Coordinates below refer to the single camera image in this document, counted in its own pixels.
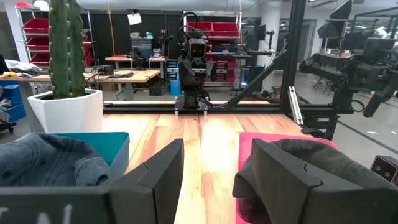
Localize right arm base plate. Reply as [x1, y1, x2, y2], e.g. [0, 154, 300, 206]
[174, 103, 210, 117]

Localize black table-level camera box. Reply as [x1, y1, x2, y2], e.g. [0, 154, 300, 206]
[369, 154, 398, 188]

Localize dark grey cap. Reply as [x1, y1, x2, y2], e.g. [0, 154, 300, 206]
[232, 138, 398, 224]

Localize small red parts drawers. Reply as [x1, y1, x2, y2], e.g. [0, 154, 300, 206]
[215, 55, 238, 83]

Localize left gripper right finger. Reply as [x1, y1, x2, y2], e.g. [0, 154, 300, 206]
[251, 138, 398, 224]

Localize small black monitor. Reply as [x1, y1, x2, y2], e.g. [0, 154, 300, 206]
[255, 24, 268, 42]

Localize metal shelf rack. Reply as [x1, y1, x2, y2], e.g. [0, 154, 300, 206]
[182, 9, 244, 88]
[15, 4, 98, 74]

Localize small wooden work table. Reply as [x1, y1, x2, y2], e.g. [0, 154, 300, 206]
[104, 55, 166, 70]

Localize cluttered wooden work table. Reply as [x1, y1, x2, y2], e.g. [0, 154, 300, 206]
[6, 68, 161, 102]

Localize blue denim cap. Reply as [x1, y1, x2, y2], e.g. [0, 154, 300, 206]
[0, 133, 111, 188]

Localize black aluminium table frame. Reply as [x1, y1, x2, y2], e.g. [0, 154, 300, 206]
[102, 0, 356, 141]

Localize white paper sheet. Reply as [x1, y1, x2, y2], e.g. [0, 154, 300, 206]
[127, 12, 143, 26]

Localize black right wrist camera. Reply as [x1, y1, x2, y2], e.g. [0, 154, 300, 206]
[188, 37, 208, 61]

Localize silver aluminium bracket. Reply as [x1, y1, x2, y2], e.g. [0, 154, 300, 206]
[287, 85, 305, 126]

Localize teal blue plastic bin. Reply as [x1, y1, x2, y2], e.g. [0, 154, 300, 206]
[52, 131, 131, 188]

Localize translucent pink plastic bin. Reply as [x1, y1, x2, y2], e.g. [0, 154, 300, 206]
[235, 131, 338, 224]

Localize red storage bin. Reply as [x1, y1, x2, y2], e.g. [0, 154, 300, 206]
[29, 52, 51, 67]
[186, 21, 214, 37]
[25, 37, 51, 52]
[211, 21, 240, 38]
[21, 26, 51, 36]

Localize black studio softbox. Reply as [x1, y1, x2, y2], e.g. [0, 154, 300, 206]
[317, 21, 341, 40]
[329, 0, 354, 21]

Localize blue plastic bucket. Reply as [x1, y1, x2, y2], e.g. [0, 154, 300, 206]
[169, 78, 183, 97]

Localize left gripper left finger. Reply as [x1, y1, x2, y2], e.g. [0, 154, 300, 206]
[108, 138, 185, 224]

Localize white hexagonal plant pot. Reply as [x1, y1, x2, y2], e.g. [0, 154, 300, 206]
[27, 88, 104, 134]

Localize black toolbox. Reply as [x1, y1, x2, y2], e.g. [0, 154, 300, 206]
[149, 83, 167, 97]

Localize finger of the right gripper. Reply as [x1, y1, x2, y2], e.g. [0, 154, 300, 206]
[178, 58, 196, 91]
[206, 60, 219, 83]

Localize blue plastic crates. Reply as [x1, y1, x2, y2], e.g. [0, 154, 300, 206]
[0, 80, 27, 123]

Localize green cactus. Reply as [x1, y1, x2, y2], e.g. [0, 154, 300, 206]
[48, 0, 86, 100]

